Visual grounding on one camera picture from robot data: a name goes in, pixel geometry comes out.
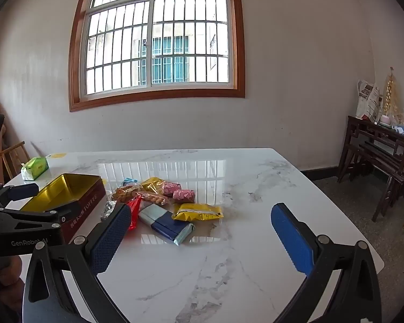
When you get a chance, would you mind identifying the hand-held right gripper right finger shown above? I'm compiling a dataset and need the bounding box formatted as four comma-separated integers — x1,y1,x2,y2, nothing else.
270,203,382,323

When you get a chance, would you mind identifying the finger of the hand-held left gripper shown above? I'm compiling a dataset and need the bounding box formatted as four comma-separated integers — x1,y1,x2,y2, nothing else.
0,205,74,231
0,182,40,209

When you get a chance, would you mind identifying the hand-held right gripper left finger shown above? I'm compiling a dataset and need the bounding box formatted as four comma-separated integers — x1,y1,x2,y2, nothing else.
22,203,133,323

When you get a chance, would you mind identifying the silver patterned snack packet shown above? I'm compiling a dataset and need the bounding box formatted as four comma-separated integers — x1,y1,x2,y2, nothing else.
100,200,118,222

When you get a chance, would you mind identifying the gold tin box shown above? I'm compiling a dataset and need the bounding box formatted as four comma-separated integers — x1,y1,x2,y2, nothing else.
20,173,106,244

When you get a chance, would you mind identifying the red snack packet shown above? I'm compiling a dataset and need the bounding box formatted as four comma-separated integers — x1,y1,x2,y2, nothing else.
126,195,144,231

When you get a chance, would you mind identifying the clear orange cracker packet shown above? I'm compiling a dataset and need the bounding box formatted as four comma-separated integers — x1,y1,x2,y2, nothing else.
136,191,169,206
111,184,144,203

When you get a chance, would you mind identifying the navy and silver snack packet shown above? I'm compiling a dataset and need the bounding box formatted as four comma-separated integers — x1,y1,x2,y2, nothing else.
137,205,196,246

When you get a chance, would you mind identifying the pink snack packet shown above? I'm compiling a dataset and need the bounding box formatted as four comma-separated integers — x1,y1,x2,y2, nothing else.
173,189,196,204
162,182,182,197

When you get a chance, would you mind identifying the yellow packet with silver strip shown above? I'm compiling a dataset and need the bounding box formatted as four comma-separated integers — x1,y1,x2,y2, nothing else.
172,203,224,223

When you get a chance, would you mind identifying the person's left hand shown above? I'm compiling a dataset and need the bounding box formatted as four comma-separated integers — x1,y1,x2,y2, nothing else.
0,255,26,312

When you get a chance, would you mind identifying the green tissue pack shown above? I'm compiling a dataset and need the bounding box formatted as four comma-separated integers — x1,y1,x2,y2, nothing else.
21,156,50,180

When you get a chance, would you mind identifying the dark wooden chair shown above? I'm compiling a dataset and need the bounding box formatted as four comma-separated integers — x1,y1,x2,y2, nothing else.
337,115,404,223

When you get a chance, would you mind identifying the folded newspaper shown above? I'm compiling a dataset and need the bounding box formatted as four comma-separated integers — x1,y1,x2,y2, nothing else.
355,79,384,122

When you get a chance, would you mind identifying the wooden framed barred window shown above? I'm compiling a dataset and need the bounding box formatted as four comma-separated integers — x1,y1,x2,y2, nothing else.
69,0,246,112

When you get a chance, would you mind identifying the gold ornament in wrap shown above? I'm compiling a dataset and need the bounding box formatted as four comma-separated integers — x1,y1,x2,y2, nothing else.
383,68,404,122

